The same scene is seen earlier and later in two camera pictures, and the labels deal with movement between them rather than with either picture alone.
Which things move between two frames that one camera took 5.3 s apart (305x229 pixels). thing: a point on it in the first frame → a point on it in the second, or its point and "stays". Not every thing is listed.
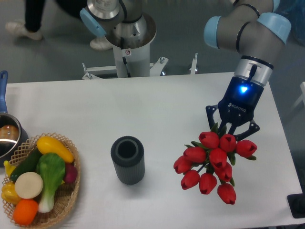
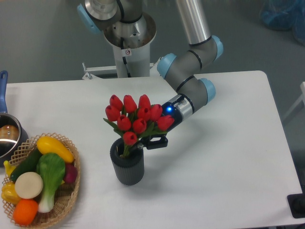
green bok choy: x=51 y=168 stays
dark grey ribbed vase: x=128 y=154 stays
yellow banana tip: x=9 y=167 stays
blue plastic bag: x=294 y=10 stays
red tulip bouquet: x=209 y=161 → x=135 y=122
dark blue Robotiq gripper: x=237 y=106 → x=168 y=109
